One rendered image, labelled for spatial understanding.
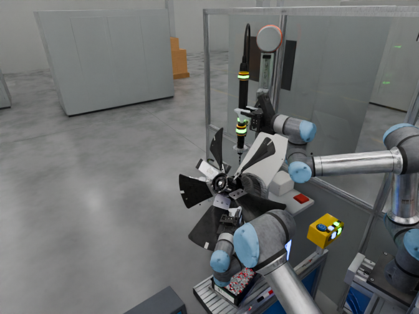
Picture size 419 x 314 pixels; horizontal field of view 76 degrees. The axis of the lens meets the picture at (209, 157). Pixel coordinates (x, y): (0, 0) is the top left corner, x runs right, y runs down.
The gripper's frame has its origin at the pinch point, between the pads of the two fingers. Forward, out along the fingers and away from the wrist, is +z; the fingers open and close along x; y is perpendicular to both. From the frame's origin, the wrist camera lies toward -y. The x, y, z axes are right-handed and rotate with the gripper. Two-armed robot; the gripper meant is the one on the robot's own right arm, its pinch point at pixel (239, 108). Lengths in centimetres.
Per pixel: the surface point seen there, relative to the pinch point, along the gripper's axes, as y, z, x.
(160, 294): 43, -21, -66
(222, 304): 159, 11, 2
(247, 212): 48, -14, -9
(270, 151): 22.8, -11.4, 12.0
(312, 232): 62, -38, 15
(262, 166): 46, 4, 31
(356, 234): 90, -51, 63
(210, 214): 59, 7, -13
